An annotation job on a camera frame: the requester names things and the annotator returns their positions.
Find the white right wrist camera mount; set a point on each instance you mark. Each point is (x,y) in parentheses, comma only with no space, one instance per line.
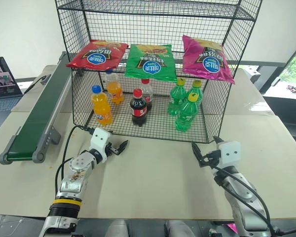
(229,154)

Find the green chips bag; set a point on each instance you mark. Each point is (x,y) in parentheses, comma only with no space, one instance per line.
(150,66)

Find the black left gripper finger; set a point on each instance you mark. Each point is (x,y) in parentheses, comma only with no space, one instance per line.
(123,143)
(121,149)

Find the orange soda bottle blue cap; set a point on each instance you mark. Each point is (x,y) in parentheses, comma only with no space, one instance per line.
(102,106)
(114,91)

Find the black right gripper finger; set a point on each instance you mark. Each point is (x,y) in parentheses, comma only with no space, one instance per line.
(196,153)
(217,143)

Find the green soda bottle yellow cap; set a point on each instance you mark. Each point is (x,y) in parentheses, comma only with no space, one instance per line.
(185,116)
(197,95)
(175,98)

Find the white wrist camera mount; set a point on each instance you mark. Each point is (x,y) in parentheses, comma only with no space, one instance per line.
(99,138)
(229,154)

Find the grey rounded shape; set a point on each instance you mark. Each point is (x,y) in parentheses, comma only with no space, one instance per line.
(180,229)

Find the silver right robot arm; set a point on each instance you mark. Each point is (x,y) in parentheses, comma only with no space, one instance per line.
(239,192)

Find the cola bottle red cap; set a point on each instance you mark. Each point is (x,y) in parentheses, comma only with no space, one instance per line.
(148,93)
(138,108)

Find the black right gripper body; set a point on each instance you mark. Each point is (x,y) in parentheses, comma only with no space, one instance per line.
(210,158)

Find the red chips bag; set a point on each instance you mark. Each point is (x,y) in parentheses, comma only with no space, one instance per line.
(98,58)

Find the grey laptop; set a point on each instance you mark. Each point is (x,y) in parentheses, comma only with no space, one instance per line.
(2,76)

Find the green conveyor belt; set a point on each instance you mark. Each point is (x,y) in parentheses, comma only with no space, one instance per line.
(39,106)

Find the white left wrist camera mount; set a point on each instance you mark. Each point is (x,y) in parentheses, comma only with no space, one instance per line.
(99,138)

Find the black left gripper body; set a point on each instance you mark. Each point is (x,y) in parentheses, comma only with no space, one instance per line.
(111,149)

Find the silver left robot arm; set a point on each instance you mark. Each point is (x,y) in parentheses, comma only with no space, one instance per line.
(74,177)

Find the magenta chips bag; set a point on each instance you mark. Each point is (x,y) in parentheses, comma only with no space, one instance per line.
(207,64)

